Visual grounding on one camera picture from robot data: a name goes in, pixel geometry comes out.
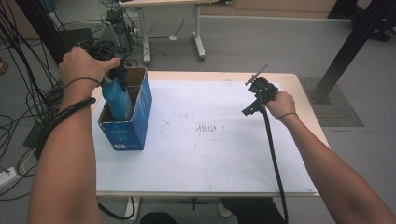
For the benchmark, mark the grey floor mat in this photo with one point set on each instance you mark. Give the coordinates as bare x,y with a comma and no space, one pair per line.
339,109

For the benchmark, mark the black box-shaped case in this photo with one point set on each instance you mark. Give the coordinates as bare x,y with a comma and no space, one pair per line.
74,37

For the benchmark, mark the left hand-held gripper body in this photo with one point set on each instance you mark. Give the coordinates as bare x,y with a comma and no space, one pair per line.
107,54

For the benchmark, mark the white desk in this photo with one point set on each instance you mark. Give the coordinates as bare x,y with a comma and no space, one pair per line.
146,40

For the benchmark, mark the white power strip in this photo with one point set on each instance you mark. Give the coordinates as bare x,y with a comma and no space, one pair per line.
7,176

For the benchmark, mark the black floor base plate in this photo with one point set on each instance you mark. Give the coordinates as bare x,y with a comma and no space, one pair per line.
31,137

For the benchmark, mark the dark left wrist band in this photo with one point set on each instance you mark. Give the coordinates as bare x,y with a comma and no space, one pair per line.
81,79

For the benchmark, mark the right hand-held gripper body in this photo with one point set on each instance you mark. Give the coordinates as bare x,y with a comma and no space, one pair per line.
264,90

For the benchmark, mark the dark right wrist band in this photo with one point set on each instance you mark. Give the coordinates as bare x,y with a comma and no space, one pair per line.
288,115

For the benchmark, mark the light wooden table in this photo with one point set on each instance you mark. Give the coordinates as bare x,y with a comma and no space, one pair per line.
218,75

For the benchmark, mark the person's right hand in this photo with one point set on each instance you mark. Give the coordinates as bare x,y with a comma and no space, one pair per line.
282,104

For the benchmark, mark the blue cardboard box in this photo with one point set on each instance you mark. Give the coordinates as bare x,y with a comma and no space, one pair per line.
137,124

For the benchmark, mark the blue bottle with white cap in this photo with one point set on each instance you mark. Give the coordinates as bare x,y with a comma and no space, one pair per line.
116,99

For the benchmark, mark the wooden cabinet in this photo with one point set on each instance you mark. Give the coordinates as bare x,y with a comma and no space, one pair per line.
267,7

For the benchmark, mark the grey computer tower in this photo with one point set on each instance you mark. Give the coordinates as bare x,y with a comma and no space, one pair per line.
120,31

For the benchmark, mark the person's dark trouser leg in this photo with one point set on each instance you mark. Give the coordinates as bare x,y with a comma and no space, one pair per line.
249,211

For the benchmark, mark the black metal stand post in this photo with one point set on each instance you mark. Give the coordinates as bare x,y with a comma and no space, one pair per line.
46,31
348,49

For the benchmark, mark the person's white shoe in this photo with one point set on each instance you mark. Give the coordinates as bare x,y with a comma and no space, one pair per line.
223,211

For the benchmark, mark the dark wrist band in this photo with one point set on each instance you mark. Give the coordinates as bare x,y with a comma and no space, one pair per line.
288,115
81,79

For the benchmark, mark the person's left hand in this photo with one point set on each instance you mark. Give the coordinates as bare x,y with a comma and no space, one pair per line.
82,67

